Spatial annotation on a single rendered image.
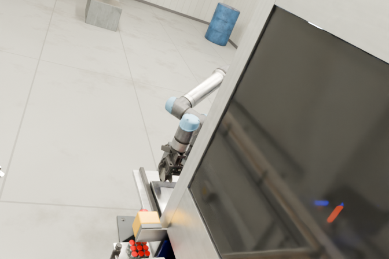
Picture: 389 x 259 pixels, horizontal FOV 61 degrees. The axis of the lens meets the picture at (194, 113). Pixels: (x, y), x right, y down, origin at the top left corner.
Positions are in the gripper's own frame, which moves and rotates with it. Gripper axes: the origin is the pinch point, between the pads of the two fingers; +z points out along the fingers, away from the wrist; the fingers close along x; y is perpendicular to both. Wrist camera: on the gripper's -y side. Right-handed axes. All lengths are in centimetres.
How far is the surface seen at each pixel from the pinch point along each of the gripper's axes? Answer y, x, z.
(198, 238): 52, -12, -25
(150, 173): -7.5, -2.9, 3.6
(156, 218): 33.2, -15.7, -11.8
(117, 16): -515, 74, 66
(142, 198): 8.4, -10.2, 3.5
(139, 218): 32.8, -21.5, -11.4
